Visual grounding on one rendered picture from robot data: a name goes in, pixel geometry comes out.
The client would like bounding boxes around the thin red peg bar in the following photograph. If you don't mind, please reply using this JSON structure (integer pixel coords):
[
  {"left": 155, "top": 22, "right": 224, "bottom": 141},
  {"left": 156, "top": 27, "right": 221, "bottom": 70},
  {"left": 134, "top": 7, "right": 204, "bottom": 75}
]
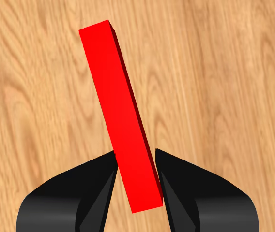
[{"left": 78, "top": 19, "right": 164, "bottom": 214}]

